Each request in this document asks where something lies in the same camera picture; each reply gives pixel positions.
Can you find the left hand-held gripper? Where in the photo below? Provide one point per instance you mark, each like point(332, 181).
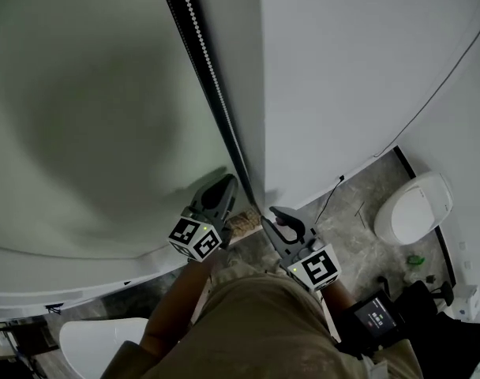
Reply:
point(192, 235)

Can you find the person's left forearm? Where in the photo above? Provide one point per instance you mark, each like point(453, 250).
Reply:
point(177, 302)

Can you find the person's beige shirt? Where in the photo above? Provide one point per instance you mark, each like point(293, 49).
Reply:
point(263, 330)

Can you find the beige crumpled cloth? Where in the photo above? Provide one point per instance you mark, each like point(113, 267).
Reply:
point(244, 225)

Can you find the small green object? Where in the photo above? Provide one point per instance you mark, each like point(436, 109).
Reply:
point(415, 260)

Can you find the dark wooden cabinet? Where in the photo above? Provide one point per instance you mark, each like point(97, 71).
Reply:
point(34, 340)

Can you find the white box with blue mark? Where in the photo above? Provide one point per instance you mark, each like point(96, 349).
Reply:
point(467, 302)

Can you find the black office chair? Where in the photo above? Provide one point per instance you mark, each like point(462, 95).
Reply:
point(453, 342)

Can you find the black wrist-mounted screen device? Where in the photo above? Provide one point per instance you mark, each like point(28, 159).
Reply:
point(372, 318)

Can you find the white toilet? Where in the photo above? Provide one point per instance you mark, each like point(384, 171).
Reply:
point(413, 211)

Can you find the person's right forearm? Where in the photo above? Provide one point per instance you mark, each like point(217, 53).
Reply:
point(338, 296)

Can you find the white bathtub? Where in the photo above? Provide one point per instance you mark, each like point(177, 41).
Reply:
point(98, 350)

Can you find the small black adapter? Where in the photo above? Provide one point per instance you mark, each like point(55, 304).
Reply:
point(431, 278)

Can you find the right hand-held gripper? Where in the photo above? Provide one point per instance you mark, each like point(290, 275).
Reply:
point(315, 269)

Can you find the white roller blind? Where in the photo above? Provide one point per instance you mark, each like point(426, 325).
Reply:
point(86, 93)

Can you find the black window side track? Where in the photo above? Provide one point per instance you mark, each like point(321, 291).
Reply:
point(184, 24)

